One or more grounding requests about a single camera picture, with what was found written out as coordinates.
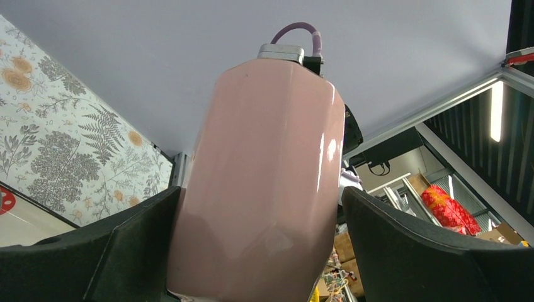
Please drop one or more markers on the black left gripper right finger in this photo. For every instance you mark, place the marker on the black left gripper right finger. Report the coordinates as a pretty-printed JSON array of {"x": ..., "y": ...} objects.
[{"x": 403, "y": 258}]

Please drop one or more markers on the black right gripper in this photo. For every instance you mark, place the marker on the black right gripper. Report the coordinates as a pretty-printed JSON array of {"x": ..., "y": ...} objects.
[{"x": 352, "y": 137}]

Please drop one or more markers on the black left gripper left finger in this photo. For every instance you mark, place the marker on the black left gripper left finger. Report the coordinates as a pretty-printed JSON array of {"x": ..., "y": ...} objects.
[{"x": 120, "y": 258}]

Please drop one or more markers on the pink octagonal mug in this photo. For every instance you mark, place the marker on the pink octagonal mug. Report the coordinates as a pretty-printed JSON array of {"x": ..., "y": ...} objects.
[{"x": 256, "y": 221}]

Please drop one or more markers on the cardboard boxes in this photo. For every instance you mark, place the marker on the cardboard boxes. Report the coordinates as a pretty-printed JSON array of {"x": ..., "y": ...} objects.
[{"x": 340, "y": 280}]

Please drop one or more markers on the red patterned bag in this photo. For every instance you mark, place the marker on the red patterned bag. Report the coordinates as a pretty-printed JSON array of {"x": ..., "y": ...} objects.
[{"x": 449, "y": 212}]

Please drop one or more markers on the white strawberry tray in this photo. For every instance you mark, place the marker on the white strawberry tray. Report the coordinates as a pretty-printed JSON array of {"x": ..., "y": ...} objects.
[{"x": 24, "y": 222}]

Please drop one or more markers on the floral tablecloth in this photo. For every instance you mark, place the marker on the floral tablecloth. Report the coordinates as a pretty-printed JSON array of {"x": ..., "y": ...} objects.
[{"x": 64, "y": 147}]

